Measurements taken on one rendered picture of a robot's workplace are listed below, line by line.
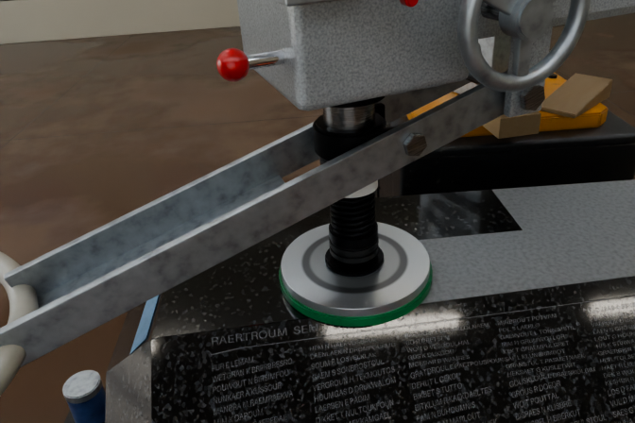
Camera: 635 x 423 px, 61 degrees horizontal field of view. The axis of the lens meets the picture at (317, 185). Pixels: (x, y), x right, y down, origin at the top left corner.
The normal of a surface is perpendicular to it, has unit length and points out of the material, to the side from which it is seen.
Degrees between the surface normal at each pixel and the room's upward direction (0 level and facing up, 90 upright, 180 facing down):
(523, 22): 90
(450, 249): 0
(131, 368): 58
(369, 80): 90
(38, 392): 0
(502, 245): 0
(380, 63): 90
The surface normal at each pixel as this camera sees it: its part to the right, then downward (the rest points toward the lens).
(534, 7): 0.36, 0.41
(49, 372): -0.07, -0.88
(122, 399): -0.66, -0.16
